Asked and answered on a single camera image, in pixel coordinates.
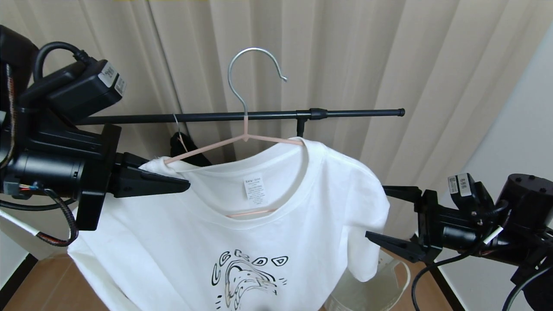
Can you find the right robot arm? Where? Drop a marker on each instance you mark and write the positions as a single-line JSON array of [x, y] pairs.
[[522, 203]]

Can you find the pink clothes hanger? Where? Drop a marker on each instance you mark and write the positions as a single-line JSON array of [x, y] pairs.
[[242, 108], [180, 134]]

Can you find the white curtain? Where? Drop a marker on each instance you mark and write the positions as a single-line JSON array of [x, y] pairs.
[[345, 52]]

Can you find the white printed garment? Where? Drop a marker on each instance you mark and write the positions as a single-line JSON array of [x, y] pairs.
[[237, 242]]

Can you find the white laundry basket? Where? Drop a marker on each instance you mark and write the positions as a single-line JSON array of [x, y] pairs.
[[371, 289]]

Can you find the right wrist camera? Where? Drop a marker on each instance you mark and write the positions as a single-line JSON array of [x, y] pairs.
[[468, 190]]

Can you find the black shorts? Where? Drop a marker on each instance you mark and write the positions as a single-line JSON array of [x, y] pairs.
[[190, 151]]

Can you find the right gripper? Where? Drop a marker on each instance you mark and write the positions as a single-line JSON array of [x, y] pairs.
[[449, 229]]

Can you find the black clothes rack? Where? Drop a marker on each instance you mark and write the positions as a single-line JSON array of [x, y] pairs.
[[259, 115]]

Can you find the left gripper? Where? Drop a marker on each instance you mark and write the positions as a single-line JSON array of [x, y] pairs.
[[56, 172]]

